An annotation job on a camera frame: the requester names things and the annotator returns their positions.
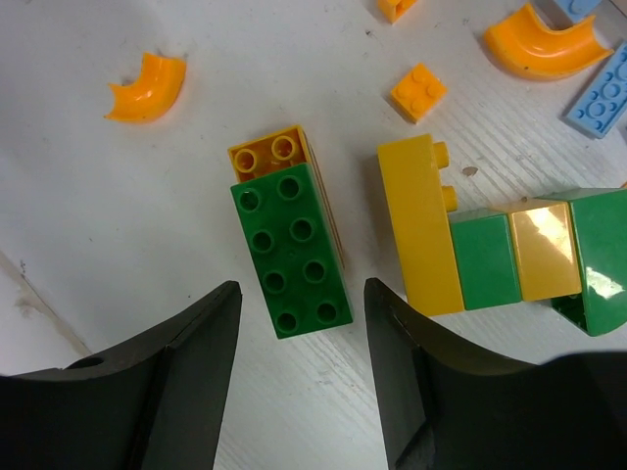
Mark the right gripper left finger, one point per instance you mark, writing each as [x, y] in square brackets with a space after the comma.
[154, 401]

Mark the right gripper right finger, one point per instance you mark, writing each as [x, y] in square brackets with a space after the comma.
[447, 403]

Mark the green two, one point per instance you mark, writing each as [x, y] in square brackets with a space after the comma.
[297, 263]

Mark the long yellow brick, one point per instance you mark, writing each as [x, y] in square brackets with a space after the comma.
[419, 204]

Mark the green yellow bricks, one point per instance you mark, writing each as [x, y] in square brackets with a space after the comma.
[566, 248]

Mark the small orange square brick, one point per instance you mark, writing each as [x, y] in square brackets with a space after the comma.
[417, 93]

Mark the orange curved piece lone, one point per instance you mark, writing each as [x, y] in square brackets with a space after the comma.
[152, 93]

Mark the light blue plate brick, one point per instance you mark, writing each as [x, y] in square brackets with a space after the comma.
[603, 102]

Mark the orange curved piece middle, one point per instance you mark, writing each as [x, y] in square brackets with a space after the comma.
[526, 47]

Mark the tiny orange brick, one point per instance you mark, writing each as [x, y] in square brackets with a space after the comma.
[392, 10]

